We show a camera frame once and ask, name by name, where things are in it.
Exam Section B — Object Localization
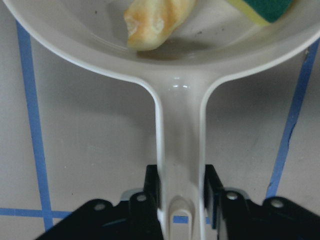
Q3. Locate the twisted bread toy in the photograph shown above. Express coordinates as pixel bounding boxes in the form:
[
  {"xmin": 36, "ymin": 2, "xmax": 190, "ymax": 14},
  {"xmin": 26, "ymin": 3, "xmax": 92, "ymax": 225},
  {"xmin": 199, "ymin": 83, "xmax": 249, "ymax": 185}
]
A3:
[{"xmin": 123, "ymin": 0, "xmax": 196, "ymax": 51}]

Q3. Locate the green yellow sponge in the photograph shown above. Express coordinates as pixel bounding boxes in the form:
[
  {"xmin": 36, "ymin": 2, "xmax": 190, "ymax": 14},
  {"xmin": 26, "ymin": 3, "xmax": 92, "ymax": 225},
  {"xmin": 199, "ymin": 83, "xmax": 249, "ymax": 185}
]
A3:
[{"xmin": 227, "ymin": 0, "xmax": 294, "ymax": 26}]

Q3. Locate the beige plastic dustpan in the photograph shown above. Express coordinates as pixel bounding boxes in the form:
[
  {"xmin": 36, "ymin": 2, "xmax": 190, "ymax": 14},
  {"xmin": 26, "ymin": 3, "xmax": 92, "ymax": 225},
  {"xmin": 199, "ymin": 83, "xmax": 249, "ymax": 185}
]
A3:
[{"xmin": 5, "ymin": 0, "xmax": 320, "ymax": 240}]

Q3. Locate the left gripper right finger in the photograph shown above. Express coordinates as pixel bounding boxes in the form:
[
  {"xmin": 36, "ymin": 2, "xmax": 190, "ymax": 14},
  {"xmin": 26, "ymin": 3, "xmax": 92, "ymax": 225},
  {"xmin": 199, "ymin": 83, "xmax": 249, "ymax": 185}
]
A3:
[{"xmin": 204, "ymin": 164, "xmax": 320, "ymax": 240}]

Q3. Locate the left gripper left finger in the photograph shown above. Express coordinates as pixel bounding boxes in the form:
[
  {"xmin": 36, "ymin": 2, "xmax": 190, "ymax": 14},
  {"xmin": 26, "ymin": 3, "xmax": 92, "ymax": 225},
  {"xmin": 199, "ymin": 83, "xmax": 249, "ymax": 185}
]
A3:
[{"xmin": 38, "ymin": 164, "xmax": 163, "ymax": 240}]

